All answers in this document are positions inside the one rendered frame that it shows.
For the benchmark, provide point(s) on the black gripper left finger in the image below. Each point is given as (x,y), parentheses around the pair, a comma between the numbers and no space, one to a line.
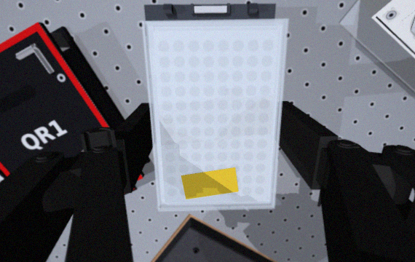
(99,229)

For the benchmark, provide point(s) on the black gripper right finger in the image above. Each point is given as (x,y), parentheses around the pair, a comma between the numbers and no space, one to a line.
(365,219)

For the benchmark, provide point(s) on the black rectangular nest with red border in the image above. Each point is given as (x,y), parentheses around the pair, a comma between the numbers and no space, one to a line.
(45,100)

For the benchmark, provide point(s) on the white button panel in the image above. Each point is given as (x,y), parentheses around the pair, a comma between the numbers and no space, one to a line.
(387,29)

